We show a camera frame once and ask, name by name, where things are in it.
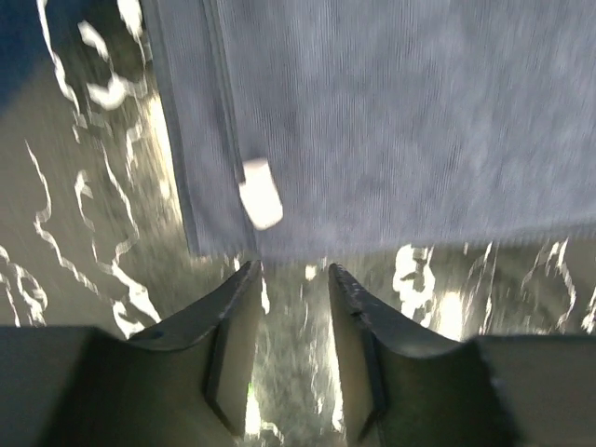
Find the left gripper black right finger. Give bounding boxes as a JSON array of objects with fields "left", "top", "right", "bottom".
[{"left": 329, "top": 264, "right": 595, "bottom": 446}]

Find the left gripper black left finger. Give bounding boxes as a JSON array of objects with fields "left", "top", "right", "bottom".
[{"left": 1, "top": 262, "right": 262, "bottom": 446}]

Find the dark grey-blue towel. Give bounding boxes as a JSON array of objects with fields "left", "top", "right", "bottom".
[{"left": 143, "top": 1, "right": 595, "bottom": 259}]

